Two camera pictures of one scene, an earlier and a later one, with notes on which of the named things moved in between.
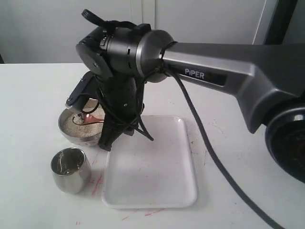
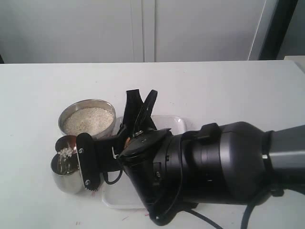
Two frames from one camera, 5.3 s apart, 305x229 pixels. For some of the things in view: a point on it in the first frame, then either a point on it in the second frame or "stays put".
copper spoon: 84,119 -> 66,145
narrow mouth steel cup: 71,171 stays put
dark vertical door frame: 280,22 stays put
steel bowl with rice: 87,135 stays put
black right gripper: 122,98 -> 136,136
